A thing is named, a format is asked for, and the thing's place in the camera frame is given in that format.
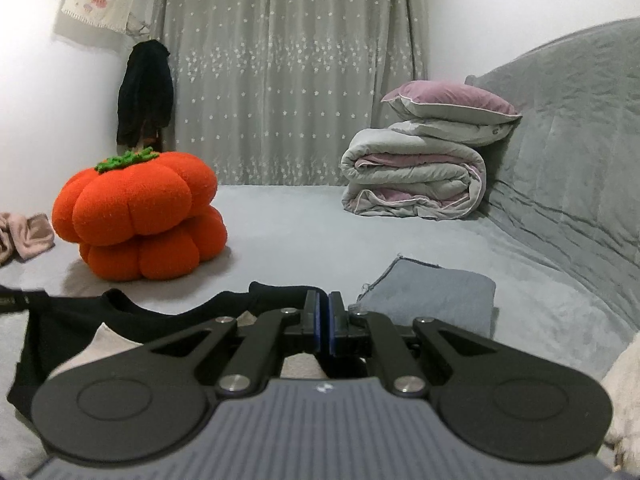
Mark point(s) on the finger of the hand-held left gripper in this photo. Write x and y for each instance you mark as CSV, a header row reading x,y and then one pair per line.
x,y
12,301

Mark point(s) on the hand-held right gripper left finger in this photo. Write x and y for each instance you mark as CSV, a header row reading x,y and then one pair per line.
x,y
313,322

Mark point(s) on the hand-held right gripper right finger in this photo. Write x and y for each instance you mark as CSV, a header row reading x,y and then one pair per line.
x,y
334,322

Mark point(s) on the black and cream shirt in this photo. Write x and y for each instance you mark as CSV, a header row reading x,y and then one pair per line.
x,y
65,322

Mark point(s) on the pink crumpled cloth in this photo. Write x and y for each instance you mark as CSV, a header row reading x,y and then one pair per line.
x,y
27,237

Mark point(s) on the grey folded cloth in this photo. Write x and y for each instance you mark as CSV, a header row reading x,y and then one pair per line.
x,y
430,292

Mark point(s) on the orange pumpkin cushion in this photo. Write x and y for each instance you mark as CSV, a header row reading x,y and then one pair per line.
x,y
140,210

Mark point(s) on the folded grey and pink duvet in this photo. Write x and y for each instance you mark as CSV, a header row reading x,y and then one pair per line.
x,y
415,175

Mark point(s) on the white pillow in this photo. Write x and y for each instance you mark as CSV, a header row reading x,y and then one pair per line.
x,y
450,131

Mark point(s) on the black hanging coat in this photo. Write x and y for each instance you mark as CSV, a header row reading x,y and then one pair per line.
x,y
145,95

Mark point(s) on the grey star-print curtain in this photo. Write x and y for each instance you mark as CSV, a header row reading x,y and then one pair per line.
x,y
290,75

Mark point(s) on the purple pillow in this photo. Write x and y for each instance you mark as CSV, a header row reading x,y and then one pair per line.
x,y
450,97

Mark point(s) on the white fluffy plush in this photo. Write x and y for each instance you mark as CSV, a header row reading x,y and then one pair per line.
x,y
625,400

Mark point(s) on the grey quilted headboard cover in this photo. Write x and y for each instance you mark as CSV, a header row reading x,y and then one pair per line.
x,y
575,135

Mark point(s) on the white printed cloth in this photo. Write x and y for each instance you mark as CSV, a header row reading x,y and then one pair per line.
x,y
97,2

